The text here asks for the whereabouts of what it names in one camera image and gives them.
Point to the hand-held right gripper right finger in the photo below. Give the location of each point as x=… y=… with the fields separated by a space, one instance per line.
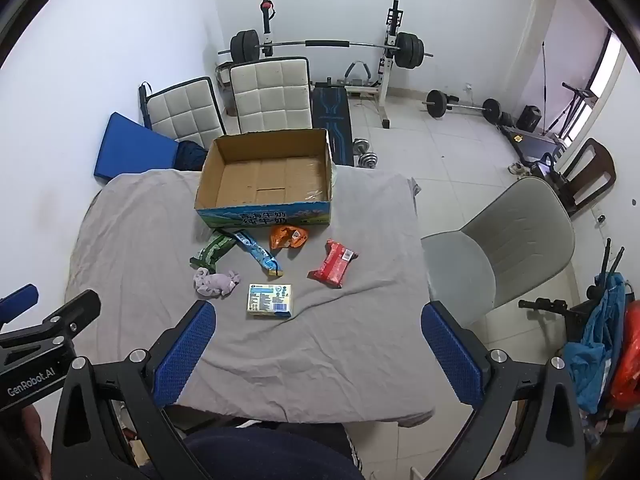
x=452 y=355

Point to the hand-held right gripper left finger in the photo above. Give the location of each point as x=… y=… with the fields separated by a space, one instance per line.
x=185 y=355

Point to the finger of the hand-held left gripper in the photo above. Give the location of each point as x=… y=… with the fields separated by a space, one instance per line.
x=75 y=310
x=17 y=302

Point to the light purple sock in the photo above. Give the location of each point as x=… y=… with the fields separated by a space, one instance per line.
x=215 y=284

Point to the small white-blue carton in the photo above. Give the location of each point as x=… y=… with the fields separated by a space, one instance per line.
x=269 y=301

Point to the green snack packet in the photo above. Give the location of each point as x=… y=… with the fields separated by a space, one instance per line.
x=212 y=250

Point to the long blue snack packet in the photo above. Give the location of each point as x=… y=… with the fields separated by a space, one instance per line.
x=257 y=252

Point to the red snack packet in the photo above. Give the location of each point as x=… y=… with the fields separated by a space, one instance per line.
x=332 y=265

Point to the orange snack packet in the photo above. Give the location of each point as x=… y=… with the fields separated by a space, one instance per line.
x=285 y=237

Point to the cardboard box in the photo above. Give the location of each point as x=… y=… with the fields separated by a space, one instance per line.
x=270 y=175

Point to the person's dark clothing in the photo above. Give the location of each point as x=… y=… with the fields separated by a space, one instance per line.
x=260 y=455

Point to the grey tablecloth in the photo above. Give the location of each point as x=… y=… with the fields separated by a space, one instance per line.
x=310 y=350

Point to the grey shell chair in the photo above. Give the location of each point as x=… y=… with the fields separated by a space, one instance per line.
x=515 y=240

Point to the blue cloth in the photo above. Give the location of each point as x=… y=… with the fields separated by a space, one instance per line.
x=597 y=340

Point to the blue foam mat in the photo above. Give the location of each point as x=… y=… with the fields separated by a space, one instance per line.
x=135 y=150

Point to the orange bag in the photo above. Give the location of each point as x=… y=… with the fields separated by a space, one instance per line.
x=629 y=360

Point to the dark blue jacket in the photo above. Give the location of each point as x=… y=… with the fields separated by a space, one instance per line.
x=190 y=156

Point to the white shoes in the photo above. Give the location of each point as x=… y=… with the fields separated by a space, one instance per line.
x=519 y=169

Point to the chrome dumbbell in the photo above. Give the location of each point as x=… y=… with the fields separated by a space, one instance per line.
x=367 y=159

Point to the black blue pole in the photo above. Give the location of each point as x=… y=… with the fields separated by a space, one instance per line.
x=145 y=105

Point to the white padded chair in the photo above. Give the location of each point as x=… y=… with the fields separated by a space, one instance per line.
x=180 y=110
x=270 y=95

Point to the black treadmill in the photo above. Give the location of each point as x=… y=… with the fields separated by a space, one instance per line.
x=532 y=142

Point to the brown wooden chair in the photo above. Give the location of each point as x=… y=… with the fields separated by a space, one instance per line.
x=602 y=160

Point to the short barbell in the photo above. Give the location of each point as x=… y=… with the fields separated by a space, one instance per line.
x=465 y=107

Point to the black speaker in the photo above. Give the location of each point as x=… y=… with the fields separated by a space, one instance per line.
x=529 y=117

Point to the black blue weight bench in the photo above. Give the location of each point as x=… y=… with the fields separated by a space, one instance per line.
x=332 y=120

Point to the white barbell rack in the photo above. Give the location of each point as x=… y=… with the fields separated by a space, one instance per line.
x=387 y=85

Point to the black tripod stand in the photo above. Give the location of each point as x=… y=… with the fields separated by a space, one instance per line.
x=575 y=95

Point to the window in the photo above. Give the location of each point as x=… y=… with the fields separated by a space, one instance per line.
x=607 y=65

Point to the long barbell with black plates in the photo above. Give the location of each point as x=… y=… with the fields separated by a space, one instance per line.
x=325 y=43

